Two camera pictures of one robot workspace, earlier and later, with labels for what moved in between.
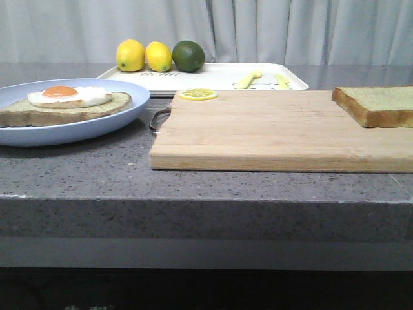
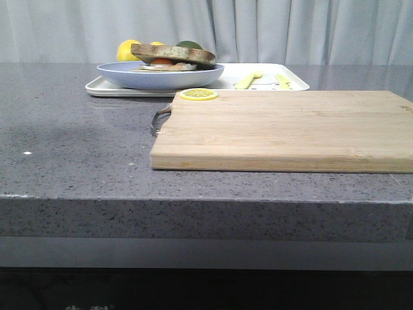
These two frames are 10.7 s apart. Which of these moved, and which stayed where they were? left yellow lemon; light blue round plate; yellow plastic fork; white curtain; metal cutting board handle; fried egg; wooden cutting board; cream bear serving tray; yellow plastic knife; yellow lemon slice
Moved: light blue round plate; fried egg
Stayed: cream bear serving tray; metal cutting board handle; yellow plastic fork; yellow lemon slice; left yellow lemon; white curtain; yellow plastic knife; wooden cutting board
